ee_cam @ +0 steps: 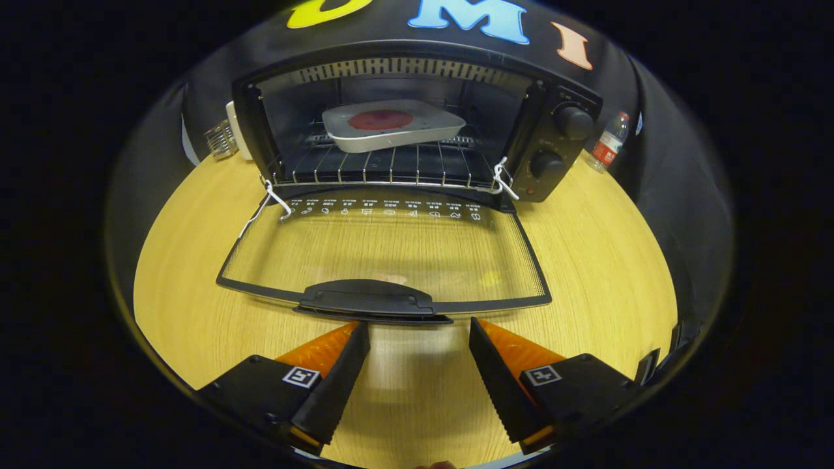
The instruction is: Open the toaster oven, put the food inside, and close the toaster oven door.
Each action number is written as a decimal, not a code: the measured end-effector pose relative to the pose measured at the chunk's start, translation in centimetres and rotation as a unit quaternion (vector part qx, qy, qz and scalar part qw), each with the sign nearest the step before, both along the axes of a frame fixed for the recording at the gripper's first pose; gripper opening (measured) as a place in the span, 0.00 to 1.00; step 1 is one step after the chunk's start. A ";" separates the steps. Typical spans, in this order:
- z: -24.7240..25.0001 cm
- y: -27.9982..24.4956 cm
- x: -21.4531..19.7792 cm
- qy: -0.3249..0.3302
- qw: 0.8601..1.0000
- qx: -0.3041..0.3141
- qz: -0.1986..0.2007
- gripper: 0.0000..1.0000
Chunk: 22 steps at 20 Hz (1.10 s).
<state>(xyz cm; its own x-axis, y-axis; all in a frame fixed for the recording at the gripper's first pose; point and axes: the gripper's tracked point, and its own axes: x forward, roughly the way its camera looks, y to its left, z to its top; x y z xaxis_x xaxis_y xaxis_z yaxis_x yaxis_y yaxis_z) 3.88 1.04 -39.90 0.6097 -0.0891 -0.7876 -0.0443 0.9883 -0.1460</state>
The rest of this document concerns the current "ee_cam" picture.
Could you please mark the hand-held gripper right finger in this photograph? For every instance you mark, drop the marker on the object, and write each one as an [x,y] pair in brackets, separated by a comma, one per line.
[500,391]

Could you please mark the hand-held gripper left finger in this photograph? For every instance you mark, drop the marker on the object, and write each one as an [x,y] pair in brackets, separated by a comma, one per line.
[335,394]

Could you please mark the white square plate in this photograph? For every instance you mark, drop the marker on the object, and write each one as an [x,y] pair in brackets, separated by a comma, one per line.
[391,140]

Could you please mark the pink round ham slice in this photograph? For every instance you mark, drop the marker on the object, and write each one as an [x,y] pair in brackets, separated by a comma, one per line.
[381,120]

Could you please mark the black toaster oven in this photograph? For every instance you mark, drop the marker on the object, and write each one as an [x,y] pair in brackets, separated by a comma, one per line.
[391,49]

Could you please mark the plastic water bottle red label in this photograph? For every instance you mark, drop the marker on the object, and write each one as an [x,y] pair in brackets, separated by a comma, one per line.
[606,148]

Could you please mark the black table edge bracket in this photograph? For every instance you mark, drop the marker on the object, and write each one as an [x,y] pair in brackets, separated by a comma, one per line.
[646,368]
[681,335]

